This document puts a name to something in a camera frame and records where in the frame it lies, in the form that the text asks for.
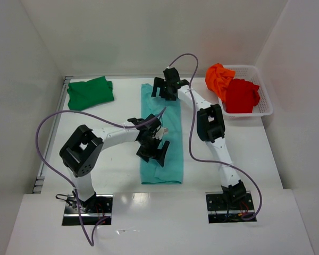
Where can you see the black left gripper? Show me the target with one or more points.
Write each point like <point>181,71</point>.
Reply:
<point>151,150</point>

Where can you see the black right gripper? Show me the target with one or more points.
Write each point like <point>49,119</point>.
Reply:
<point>168,86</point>

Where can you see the teal t shirt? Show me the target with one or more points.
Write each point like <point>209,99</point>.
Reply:
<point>172,171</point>

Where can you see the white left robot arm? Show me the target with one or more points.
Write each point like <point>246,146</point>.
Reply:
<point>81,151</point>

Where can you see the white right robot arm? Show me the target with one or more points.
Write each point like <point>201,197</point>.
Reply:
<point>210,129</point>

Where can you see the orange t shirt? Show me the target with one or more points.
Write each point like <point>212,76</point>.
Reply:
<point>218,78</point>

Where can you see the green folded t shirt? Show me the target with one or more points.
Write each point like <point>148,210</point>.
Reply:
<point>84,95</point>

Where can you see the red t shirt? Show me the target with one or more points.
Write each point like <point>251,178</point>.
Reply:
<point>241,96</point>

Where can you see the white plastic basket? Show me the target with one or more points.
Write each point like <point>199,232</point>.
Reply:
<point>250,74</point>

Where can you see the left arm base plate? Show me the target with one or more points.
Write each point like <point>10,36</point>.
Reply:
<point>100,210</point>

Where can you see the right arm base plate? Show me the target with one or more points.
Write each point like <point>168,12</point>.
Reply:
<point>219,211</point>

